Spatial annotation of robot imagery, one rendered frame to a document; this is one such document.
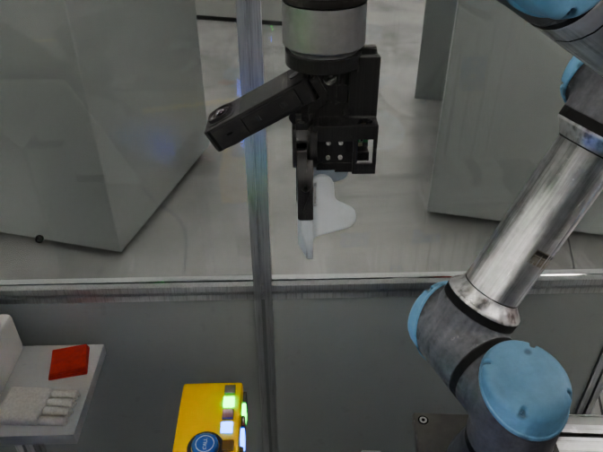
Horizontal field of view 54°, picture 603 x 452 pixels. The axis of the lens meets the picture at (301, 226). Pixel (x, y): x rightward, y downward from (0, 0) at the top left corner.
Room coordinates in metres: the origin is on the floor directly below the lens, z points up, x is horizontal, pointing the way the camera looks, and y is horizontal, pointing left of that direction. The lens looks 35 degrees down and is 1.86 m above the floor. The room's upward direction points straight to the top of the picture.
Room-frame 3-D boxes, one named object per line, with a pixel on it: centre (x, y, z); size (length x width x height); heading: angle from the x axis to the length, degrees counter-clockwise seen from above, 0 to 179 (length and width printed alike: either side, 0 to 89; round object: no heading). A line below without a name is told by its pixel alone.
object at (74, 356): (0.88, 0.51, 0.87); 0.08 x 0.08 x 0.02; 13
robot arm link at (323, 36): (0.54, -0.02, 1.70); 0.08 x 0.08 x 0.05
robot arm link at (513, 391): (0.51, -0.29, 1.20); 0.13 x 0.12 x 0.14; 23
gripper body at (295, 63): (0.53, -0.03, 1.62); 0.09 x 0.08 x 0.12; 92
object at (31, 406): (0.76, 0.53, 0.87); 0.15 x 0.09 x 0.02; 88
